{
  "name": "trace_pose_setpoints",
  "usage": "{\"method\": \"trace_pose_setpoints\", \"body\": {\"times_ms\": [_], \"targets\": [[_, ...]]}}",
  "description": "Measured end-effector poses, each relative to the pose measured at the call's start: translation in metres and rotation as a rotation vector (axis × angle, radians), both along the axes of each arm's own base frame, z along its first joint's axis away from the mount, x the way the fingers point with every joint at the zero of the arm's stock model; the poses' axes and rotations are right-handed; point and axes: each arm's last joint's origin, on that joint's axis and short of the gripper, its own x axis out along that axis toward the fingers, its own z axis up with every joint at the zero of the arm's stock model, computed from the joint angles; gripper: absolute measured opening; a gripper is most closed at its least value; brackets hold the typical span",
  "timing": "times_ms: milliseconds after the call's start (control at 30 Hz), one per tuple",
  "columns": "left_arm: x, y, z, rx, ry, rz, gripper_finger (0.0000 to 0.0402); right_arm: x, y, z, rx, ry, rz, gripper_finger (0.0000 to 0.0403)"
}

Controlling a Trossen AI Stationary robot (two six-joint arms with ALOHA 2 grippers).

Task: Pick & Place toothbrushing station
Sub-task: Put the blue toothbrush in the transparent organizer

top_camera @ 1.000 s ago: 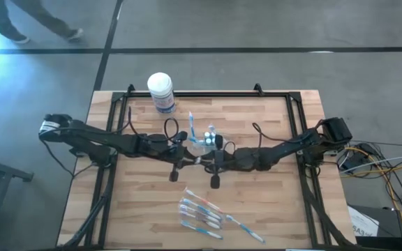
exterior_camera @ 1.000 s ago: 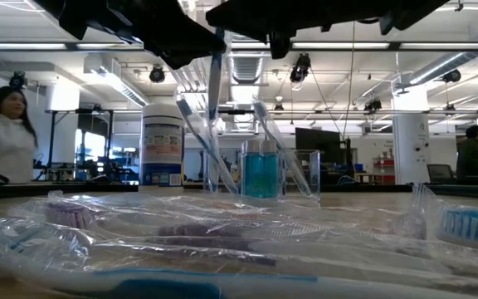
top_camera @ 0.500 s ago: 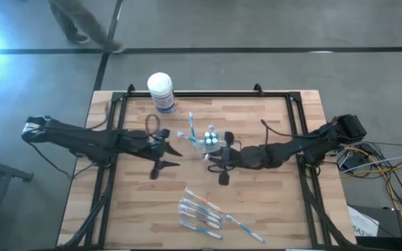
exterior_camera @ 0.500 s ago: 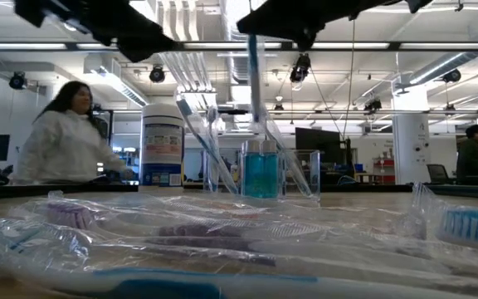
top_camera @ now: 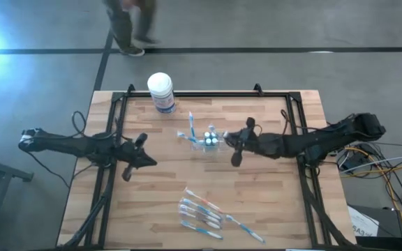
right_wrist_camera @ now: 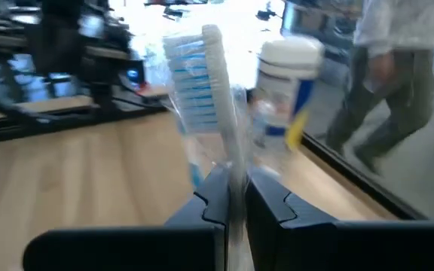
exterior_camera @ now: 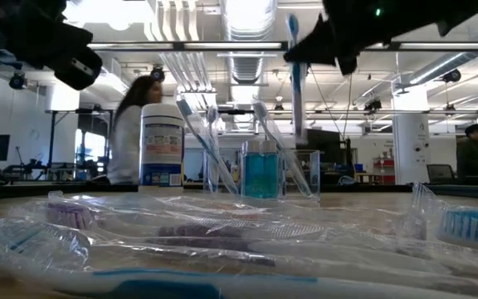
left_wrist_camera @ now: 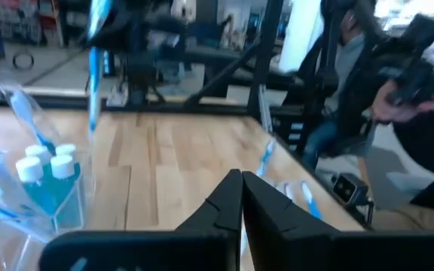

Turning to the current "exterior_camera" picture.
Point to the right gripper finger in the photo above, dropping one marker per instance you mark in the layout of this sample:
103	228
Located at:
318	45
348	64

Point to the clear acrylic organizer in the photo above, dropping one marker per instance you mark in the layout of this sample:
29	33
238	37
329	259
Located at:
309	174

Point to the white building column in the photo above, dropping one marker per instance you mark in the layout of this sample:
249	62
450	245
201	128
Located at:
411	145

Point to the red shelf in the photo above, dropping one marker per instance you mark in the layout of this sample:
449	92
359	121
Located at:
384	170

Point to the black aluminium table frame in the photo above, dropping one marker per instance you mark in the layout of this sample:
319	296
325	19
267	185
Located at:
35	189

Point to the white wipes canister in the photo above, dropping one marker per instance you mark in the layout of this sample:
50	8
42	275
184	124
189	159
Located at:
162	141

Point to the orange toothbrush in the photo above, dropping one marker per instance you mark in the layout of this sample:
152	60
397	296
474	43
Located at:
230	206

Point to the small white-blue cap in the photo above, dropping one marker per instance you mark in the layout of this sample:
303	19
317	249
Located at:
269	174

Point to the black monitor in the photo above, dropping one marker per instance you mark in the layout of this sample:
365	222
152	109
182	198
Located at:
326	143

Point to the black ceiling spotlight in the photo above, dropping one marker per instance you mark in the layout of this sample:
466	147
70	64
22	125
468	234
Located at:
451	76
17	80
372	104
158	72

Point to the black overhead frame beam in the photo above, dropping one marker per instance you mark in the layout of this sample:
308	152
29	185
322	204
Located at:
181	45

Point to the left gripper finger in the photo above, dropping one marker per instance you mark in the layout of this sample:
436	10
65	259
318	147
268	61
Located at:
64	41
79	68

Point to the person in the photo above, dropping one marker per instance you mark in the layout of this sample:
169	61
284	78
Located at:
473	153
129	141

